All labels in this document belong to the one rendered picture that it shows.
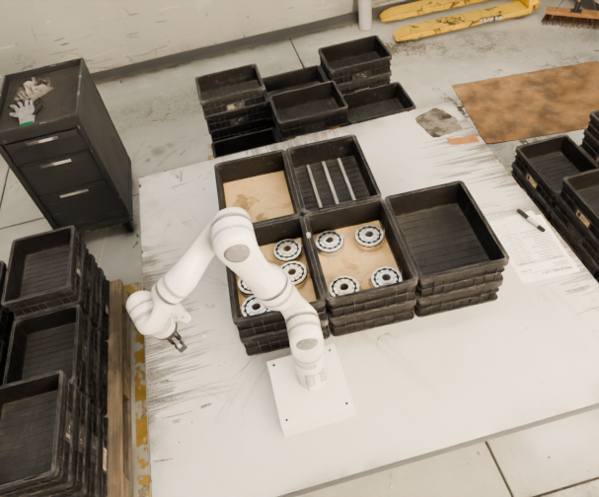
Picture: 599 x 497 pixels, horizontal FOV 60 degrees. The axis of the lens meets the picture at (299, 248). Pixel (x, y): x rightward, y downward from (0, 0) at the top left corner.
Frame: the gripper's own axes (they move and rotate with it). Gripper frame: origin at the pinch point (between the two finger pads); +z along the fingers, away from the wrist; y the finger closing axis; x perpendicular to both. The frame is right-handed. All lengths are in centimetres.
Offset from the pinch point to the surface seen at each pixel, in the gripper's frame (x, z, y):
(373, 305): 54, 12, 33
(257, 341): 18.3, 17.6, 15.9
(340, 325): 43, 19, 30
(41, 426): -60, 53, -18
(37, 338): -52, 84, -60
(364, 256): 67, 21, 17
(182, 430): -17.3, 20.3, 21.4
